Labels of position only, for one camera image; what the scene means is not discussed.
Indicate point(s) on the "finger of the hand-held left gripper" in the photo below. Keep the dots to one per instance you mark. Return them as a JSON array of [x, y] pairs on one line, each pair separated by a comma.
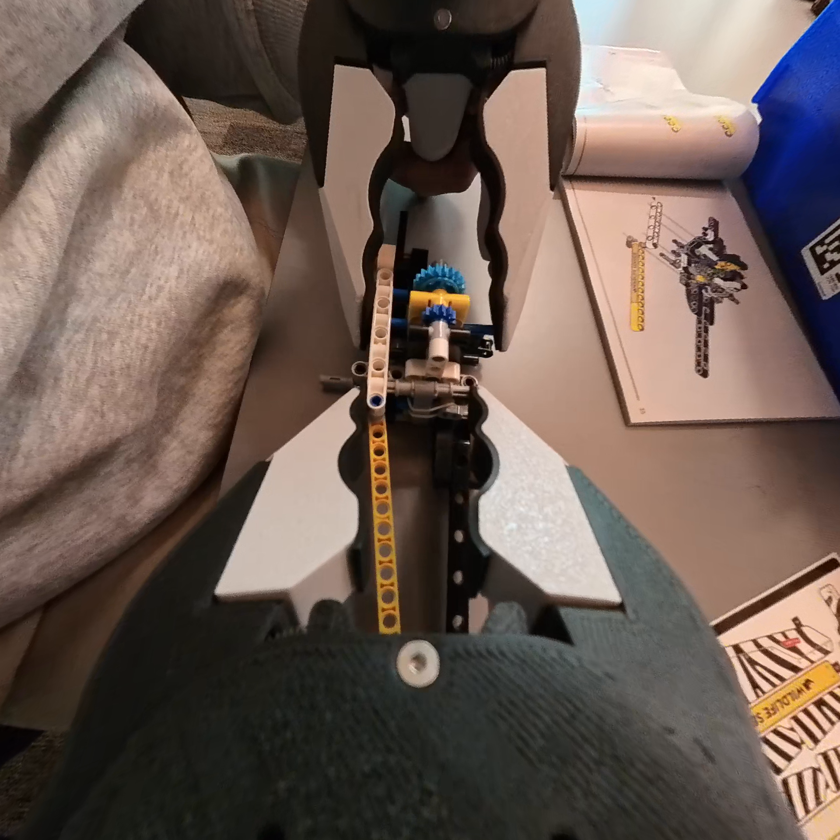
[[525, 164], [348, 164]]

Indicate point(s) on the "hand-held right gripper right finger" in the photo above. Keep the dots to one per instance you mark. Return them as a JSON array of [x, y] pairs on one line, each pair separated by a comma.
[[544, 525]]

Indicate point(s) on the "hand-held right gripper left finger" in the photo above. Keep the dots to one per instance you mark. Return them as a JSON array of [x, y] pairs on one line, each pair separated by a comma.
[[295, 518]]

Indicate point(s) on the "yellow lego beam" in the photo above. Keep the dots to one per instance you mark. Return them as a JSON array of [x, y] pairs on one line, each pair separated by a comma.
[[384, 525]]

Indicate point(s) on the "lego gear assembly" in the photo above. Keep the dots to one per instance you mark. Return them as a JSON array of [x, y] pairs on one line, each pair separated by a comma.
[[439, 308]]

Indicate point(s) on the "lego instruction booklet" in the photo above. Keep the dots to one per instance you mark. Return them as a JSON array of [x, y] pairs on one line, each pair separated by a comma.
[[656, 341]]

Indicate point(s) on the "grey sweatshirt sleeve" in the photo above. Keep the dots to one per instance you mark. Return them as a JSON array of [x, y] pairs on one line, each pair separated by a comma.
[[111, 295]]

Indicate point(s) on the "blue plastic bin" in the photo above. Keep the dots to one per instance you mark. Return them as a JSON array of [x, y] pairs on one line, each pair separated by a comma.
[[800, 164]]

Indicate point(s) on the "zebra striped sticker sheet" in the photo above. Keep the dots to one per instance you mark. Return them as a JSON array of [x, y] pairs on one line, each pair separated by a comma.
[[787, 709]]

